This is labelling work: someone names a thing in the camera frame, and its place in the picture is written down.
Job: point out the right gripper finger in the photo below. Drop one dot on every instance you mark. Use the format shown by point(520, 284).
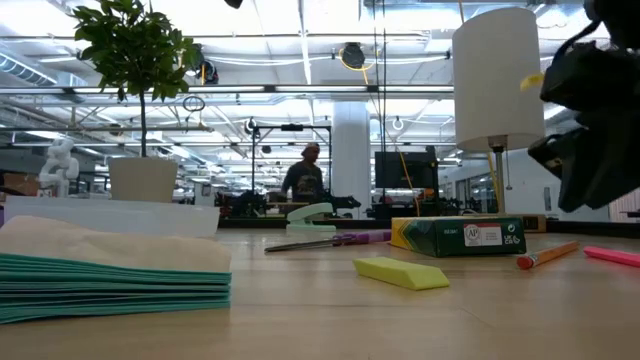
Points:
point(600, 175)

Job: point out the pink highlighter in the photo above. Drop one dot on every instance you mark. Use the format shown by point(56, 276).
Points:
point(612, 256)

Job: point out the orange pencil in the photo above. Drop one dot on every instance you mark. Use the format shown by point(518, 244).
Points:
point(545, 256)

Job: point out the green yellow crayon box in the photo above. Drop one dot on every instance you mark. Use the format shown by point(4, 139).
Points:
point(450, 237)

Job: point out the yellow eraser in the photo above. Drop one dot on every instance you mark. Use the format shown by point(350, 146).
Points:
point(400, 272)

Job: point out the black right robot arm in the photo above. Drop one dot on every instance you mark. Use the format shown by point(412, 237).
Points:
point(620, 20)

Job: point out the black distant robot arm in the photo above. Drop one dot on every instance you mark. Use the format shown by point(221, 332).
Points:
point(342, 202)

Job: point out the yellow tape tag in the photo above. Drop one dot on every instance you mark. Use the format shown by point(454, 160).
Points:
point(531, 81)

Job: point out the white lamp with wooden base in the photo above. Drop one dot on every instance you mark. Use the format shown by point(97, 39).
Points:
point(495, 75)

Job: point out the black monitor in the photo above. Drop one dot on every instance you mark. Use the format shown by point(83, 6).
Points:
point(405, 170)

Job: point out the person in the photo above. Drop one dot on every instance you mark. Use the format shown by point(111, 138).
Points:
point(304, 180)

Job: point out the mint green stapler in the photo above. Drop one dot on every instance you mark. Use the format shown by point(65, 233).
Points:
point(310, 214)

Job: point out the green plant in white pot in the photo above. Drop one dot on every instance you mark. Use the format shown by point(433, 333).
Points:
point(142, 180)

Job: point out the clear plastic pencil box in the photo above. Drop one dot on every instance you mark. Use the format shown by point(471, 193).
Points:
point(125, 220)

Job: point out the white robot figure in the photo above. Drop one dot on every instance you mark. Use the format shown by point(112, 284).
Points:
point(59, 167)

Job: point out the brown cardboard box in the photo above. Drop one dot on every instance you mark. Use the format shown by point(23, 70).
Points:
point(20, 184)

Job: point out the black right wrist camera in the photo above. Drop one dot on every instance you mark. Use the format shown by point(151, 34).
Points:
point(590, 80)

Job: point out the black distant rig frame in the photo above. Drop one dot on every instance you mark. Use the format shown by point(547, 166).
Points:
point(253, 160)

